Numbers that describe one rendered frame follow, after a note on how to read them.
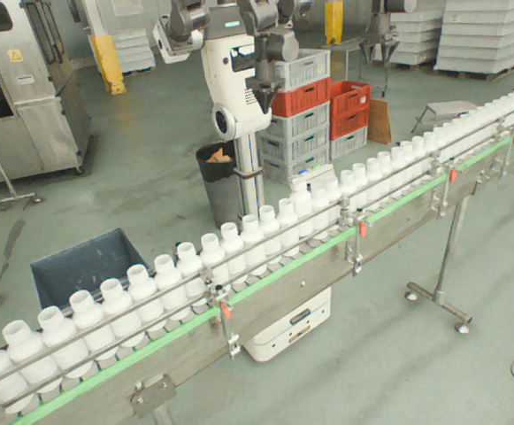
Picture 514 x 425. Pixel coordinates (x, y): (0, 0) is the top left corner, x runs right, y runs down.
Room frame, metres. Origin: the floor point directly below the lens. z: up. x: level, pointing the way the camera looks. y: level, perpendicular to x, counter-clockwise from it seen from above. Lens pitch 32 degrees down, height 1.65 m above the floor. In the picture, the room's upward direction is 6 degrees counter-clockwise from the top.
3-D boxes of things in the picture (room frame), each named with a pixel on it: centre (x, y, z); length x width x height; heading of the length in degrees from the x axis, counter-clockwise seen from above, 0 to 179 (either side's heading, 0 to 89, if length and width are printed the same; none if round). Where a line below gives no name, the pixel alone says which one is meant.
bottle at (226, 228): (0.72, 0.07, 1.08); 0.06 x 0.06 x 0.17
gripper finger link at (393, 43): (1.20, -0.45, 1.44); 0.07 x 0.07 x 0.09; 33
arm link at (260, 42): (1.03, -0.07, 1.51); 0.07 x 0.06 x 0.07; 38
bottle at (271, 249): (0.78, -0.02, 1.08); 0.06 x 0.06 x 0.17
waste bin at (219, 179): (2.51, 0.19, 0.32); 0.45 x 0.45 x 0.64
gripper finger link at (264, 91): (1.04, -0.05, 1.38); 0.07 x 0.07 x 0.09; 47
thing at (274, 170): (3.35, -0.44, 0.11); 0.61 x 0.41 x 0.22; 128
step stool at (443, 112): (3.70, -2.13, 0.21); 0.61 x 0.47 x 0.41; 176
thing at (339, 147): (3.81, -0.98, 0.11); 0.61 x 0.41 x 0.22; 125
